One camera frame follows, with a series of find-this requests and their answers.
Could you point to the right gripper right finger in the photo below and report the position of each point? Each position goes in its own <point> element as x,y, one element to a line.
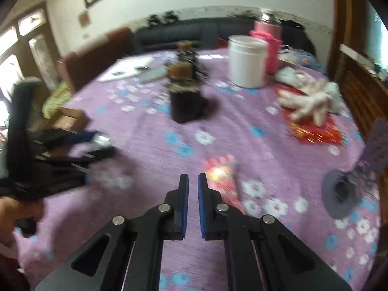
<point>261,253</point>

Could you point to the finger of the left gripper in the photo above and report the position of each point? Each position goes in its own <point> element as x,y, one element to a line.
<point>93,156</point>
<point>80,137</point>

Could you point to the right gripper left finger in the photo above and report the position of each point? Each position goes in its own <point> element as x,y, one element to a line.
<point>126,254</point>

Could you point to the pink cartoon snack packet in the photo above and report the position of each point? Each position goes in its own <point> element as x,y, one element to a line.
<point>220,173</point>

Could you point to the clear green-edged snack packet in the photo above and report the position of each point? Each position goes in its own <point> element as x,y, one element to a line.
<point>100,140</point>

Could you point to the person's left hand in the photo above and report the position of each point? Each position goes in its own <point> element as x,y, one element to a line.
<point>13,210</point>

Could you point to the brown cardboard tray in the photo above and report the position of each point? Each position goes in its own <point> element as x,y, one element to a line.
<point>69,119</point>

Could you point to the green floral cloth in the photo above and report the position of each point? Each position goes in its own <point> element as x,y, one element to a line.
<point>58,99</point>

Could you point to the brown red armchair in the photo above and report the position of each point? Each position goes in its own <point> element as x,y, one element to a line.
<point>82,66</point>

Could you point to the white paper pad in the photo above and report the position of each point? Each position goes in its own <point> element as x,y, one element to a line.
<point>125,68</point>

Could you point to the small colourful notebook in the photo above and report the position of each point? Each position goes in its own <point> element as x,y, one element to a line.
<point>153,74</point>

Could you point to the black phone stand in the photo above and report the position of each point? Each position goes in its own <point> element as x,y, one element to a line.
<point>341,190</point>

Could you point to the black jar with wooden knob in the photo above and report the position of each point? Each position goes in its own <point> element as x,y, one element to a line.
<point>184,88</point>

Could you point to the purple floral tablecloth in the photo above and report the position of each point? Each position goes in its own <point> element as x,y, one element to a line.
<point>275,173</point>

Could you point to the rear black jar wooden knob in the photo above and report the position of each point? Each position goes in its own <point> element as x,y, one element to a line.
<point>186,53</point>

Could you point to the red foil bag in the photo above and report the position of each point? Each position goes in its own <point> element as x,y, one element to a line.
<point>312,127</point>

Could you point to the black device on sofa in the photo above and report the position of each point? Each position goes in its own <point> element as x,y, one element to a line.
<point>153,21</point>
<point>170,17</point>

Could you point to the black leather sofa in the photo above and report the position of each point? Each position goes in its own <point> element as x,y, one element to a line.
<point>212,33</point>

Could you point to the white work gloves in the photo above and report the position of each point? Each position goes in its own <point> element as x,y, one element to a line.
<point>304,82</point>

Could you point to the white plastic canister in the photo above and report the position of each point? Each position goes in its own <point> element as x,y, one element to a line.
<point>247,61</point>

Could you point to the pink thermos flask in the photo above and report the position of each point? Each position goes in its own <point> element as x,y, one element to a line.
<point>269,29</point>

